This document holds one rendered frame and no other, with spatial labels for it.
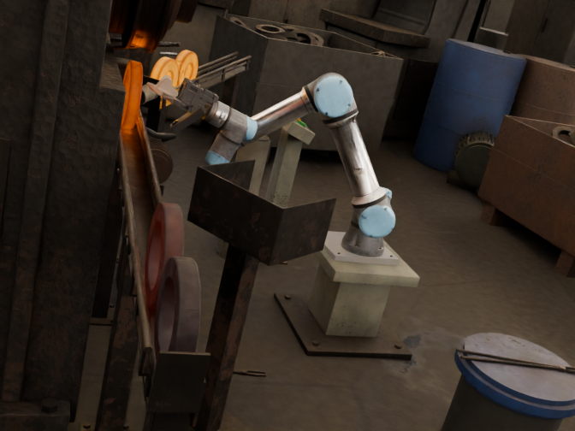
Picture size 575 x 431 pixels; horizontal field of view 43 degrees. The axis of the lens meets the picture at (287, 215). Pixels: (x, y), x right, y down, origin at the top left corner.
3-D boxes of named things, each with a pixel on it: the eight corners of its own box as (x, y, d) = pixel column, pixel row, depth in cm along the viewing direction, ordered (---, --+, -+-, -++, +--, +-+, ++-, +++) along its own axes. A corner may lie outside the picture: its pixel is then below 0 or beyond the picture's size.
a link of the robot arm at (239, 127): (248, 148, 232) (262, 126, 230) (218, 133, 227) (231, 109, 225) (243, 139, 239) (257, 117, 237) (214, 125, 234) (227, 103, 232)
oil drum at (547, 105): (502, 185, 527) (544, 63, 497) (462, 159, 579) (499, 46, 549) (569, 195, 547) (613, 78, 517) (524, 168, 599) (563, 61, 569)
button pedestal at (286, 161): (252, 264, 302) (286, 121, 281) (240, 239, 323) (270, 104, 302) (288, 267, 307) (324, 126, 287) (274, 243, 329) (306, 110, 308)
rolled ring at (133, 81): (139, 56, 211) (127, 54, 210) (145, 70, 195) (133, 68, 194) (128, 118, 218) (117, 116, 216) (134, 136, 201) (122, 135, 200)
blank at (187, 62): (173, 53, 261) (181, 56, 260) (192, 46, 274) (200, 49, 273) (168, 95, 267) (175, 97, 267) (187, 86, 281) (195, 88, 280)
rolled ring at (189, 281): (190, 236, 117) (169, 234, 116) (208, 302, 101) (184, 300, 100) (168, 331, 125) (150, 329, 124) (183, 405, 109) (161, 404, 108)
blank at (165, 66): (151, 61, 247) (159, 63, 246) (173, 53, 261) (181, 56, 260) (145, 104, 254) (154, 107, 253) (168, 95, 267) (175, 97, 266)
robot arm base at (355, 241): (376, 243, 266) (382, 217, 263) (388, 259, 252) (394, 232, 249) (336, 239, 263) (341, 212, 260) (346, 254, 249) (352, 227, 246)
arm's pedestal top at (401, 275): (379, 247, 279) (382, 238, 278) (417, 287, 251) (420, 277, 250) (301, 240, 268) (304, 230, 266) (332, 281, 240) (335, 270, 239)
